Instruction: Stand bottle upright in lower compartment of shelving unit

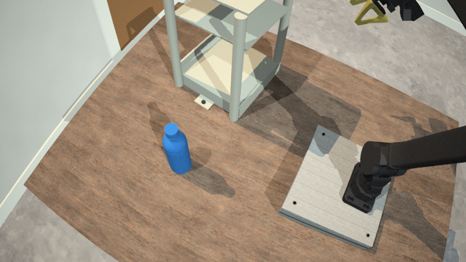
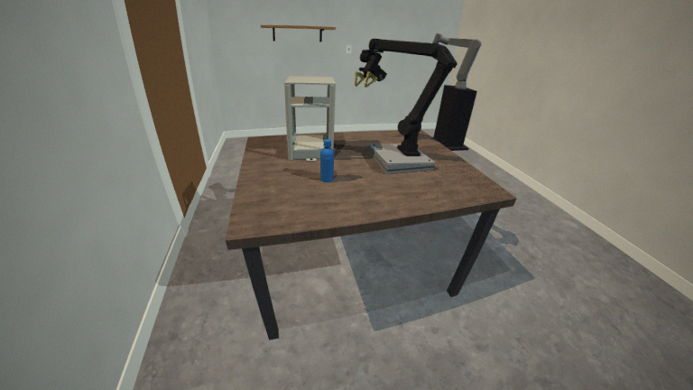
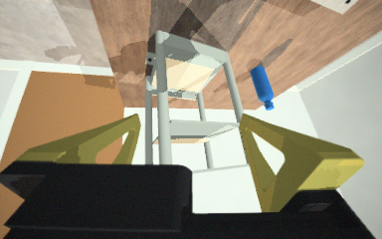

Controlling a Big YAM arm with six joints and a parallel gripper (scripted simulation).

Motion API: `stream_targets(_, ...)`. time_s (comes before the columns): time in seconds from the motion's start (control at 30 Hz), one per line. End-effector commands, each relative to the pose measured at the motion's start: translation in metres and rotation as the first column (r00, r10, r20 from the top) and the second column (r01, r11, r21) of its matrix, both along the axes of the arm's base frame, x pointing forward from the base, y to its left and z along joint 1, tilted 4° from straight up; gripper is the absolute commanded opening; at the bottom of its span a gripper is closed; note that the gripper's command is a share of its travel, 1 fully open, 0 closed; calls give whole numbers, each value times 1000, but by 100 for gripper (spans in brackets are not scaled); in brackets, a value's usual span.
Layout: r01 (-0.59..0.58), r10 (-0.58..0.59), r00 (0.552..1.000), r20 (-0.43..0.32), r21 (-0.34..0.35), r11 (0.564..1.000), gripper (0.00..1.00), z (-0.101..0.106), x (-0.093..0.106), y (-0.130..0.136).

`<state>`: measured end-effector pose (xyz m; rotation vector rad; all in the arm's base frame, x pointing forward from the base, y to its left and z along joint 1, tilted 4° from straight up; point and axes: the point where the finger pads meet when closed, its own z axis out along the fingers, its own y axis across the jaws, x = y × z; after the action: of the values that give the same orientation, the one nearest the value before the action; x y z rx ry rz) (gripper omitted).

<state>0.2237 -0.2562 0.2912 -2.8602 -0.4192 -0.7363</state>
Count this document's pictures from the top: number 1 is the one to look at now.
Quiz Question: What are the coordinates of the blue bottle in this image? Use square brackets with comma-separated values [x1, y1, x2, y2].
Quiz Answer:
[162, 123, 192, 174]

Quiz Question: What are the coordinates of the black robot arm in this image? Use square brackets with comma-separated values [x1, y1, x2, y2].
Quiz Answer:
[342, 0, 466, 213]

